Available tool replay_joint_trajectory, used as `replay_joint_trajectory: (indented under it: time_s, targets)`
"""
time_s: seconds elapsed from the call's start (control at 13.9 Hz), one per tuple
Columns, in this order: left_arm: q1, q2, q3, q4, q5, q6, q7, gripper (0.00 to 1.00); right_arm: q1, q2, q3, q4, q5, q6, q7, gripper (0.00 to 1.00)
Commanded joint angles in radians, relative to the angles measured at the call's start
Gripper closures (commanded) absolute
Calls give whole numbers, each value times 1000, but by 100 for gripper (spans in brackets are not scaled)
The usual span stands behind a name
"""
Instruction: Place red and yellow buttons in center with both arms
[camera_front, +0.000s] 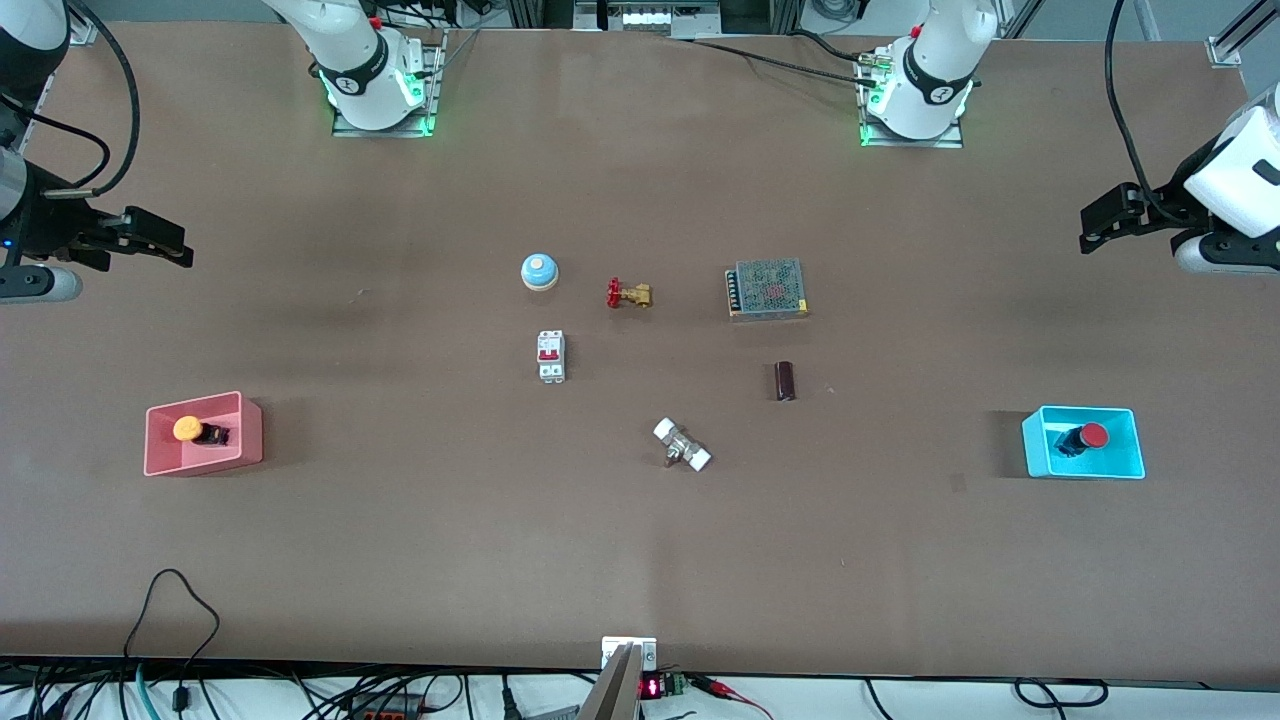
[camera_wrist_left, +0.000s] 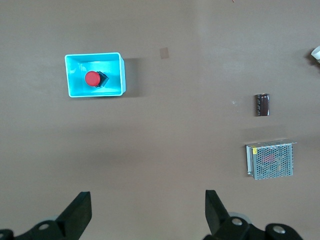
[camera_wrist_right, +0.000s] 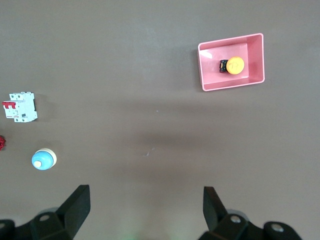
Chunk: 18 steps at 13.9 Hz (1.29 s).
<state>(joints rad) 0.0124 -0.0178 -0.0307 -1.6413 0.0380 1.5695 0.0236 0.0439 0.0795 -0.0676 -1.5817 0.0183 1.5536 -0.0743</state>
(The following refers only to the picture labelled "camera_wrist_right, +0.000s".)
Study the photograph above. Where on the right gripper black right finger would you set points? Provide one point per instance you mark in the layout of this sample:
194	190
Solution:
220	225

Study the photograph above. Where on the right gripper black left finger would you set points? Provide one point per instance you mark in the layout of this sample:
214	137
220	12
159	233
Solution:
67	220

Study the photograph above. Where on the yellow push button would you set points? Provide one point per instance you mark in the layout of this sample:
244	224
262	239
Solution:
236	65

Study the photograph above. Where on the blue dome bell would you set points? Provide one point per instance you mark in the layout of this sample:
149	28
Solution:
42	160

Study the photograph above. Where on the pink plastic bin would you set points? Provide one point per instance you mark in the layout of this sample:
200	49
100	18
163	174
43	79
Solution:
212	77

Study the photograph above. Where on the white circuit breaker red switch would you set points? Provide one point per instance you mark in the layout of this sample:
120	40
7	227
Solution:
23	107

